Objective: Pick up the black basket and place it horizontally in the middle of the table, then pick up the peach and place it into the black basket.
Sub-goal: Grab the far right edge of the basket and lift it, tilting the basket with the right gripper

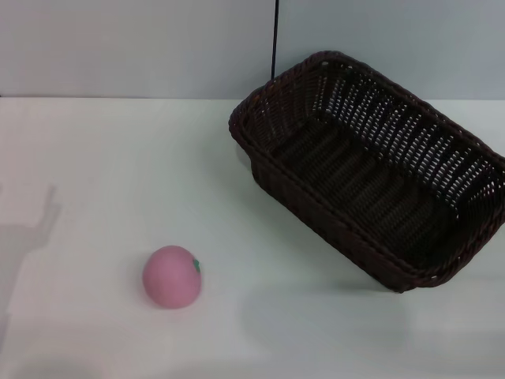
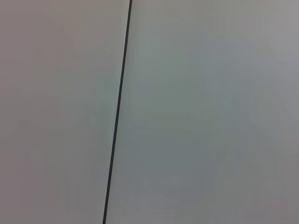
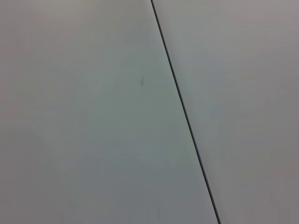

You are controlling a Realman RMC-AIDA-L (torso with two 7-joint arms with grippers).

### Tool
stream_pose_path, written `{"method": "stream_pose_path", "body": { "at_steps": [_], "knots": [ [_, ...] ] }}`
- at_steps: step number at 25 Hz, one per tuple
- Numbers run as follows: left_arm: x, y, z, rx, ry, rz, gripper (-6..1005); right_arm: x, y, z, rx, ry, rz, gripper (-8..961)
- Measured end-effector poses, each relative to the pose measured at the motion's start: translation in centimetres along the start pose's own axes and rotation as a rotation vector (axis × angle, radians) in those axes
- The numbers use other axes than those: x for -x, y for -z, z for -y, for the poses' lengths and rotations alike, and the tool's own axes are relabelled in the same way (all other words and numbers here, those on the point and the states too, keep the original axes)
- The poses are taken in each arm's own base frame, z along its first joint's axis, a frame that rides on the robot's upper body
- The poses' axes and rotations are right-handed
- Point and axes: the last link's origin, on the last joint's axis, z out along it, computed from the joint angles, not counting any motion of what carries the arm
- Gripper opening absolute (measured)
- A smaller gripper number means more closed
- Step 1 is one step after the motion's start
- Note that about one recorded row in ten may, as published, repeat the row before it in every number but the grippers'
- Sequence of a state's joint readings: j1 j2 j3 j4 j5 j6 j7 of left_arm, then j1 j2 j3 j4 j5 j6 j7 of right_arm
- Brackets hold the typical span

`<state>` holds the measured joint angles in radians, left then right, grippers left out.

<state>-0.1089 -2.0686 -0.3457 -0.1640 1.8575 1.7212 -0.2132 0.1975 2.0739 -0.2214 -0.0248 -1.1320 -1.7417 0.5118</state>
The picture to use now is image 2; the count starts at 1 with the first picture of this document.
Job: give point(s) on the black vertical wall seam strip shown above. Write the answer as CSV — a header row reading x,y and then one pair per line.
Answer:
x,y
120,93

